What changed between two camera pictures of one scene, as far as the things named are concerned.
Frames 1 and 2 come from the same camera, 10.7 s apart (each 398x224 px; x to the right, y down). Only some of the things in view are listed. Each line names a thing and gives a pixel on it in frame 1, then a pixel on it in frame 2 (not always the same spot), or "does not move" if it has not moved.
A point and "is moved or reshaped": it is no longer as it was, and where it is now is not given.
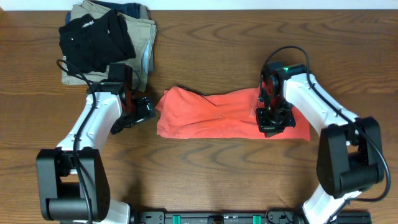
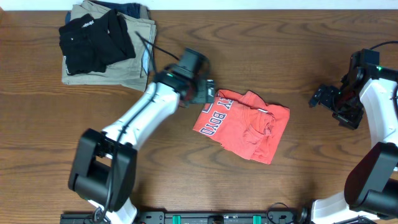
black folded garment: x=88 y=46 does not move
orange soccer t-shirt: x=184 y=112 is moved or reshaped
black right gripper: x=275 y=123 -> x=328 y=97
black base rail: x=245 y=217 does not move
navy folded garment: x=129 y=9 does not move
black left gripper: x=143 y=109 -> x=202 y=94
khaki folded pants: x=141 y=32 does not move
